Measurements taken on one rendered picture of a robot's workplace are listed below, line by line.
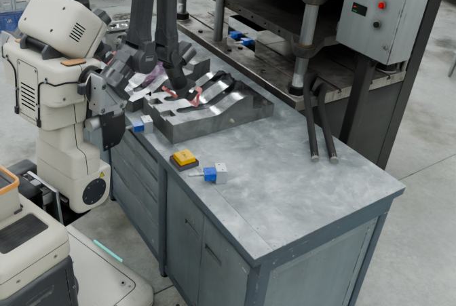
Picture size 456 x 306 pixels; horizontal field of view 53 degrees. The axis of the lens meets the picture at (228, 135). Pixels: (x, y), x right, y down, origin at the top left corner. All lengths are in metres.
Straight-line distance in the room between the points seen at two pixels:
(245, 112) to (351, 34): 0.60
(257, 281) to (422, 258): 1.43
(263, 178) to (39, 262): 0.78
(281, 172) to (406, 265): 1.19
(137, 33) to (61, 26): 0.21
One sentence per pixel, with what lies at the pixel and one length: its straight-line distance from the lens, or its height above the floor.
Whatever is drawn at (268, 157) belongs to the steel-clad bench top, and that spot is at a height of 0.80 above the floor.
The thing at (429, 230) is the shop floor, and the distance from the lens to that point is 2.97.
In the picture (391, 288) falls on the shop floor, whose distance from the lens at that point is 2.55.
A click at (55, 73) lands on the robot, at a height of 1.22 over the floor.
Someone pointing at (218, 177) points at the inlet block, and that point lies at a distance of 1.59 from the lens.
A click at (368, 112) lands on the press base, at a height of 0.57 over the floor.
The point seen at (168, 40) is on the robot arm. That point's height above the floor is 1.27.
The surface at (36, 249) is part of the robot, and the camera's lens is 1.43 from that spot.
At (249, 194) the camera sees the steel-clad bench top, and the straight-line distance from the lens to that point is 1.58.
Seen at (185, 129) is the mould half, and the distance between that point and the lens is 1.79.
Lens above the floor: 1.81
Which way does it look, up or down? 33 degrees down
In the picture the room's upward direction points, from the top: 6 degrees clockwise
